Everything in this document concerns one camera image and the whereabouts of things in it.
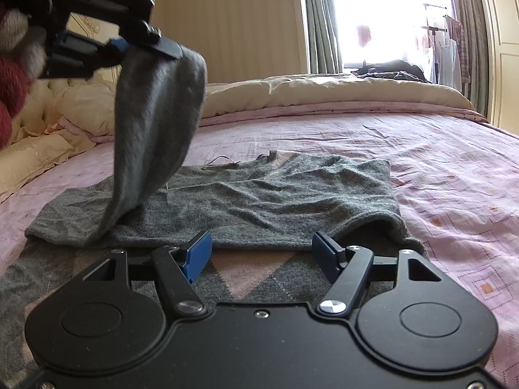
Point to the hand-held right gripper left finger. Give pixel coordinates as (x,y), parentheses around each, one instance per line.
(198,253)

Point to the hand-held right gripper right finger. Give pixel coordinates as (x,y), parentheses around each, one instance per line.
(324,257)

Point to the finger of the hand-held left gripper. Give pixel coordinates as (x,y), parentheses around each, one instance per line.
(146,32)
(73,56)

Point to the grey knit sweater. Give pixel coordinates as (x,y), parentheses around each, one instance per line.
(263,206)

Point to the dark clothes pile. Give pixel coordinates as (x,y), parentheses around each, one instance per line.
(389,71)

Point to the clothes drying rack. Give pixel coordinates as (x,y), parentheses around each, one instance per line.
(434,28)

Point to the cream tufted headboard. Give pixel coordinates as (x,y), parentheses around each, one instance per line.
(36,105)

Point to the cream ruffled pillow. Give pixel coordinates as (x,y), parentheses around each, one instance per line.
(36,158)

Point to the pink patterned bed sheet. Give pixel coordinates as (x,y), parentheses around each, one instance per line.
(446,170)

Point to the cream duvet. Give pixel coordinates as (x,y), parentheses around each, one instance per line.
(324,89)

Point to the grey-green curtain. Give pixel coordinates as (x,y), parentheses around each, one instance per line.
(472,28)
(322,20)

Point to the pink hanging item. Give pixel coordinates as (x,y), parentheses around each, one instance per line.
(363,35)

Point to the white hanging garment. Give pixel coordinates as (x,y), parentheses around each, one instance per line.
(448,65)

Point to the bright window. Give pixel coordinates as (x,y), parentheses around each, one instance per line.
(385,8)

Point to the plaid hanging shirt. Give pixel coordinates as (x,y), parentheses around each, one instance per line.
(461,48)

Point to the cream wardrobe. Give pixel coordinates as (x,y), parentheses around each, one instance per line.
(505,48)

